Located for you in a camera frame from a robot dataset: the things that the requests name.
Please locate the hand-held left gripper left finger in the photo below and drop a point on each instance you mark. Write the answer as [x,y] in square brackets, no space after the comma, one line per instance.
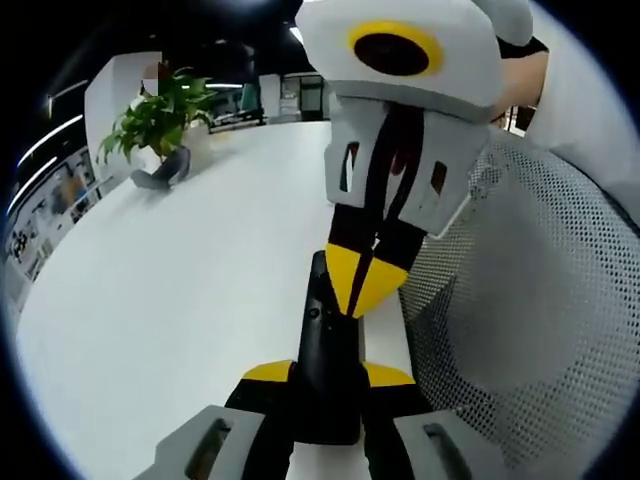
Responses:
[215,445]

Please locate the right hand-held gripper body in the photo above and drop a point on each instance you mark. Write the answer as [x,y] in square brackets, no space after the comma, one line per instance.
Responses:
[470,65]

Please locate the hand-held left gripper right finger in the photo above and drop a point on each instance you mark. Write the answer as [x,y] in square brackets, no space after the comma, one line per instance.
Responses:
[430,450]

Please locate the black remote control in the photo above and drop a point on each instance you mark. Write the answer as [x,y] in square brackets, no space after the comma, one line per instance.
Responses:
[327,380]

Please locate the grey mesh office chair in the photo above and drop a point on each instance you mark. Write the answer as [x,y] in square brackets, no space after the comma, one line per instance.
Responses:
[525,300]

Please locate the small doll with grey legs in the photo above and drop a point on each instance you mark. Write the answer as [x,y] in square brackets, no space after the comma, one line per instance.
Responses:
[167,170]

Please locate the green potted plant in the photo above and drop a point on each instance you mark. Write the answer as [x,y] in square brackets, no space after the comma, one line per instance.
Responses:
[160,115]

